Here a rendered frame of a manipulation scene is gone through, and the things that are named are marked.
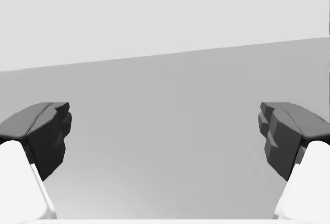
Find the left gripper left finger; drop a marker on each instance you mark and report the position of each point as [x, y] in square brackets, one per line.
[43, 141]

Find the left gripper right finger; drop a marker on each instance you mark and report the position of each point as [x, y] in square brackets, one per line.
[283, 144]

